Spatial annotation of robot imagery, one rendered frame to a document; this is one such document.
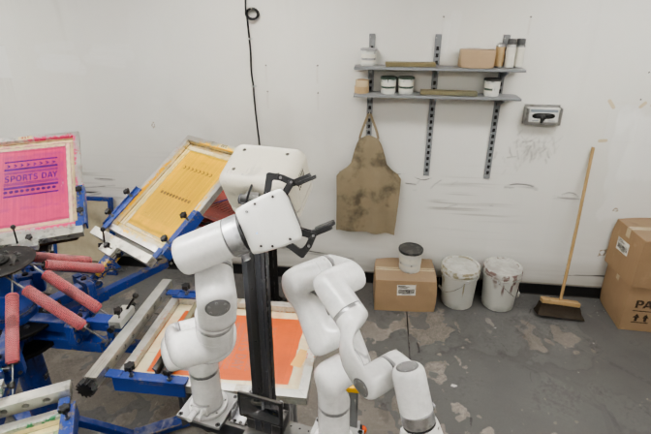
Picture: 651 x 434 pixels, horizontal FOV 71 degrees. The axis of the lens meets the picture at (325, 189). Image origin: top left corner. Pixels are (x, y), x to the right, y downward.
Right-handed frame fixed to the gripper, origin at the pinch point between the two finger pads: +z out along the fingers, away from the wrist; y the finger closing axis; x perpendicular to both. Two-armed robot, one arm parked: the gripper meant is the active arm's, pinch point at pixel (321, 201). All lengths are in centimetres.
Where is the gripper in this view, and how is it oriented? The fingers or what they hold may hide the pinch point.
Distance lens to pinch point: 84.4
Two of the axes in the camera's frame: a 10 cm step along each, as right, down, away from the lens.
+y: -3.8, -9.3, -0.5
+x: 0.0, -0.6, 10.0
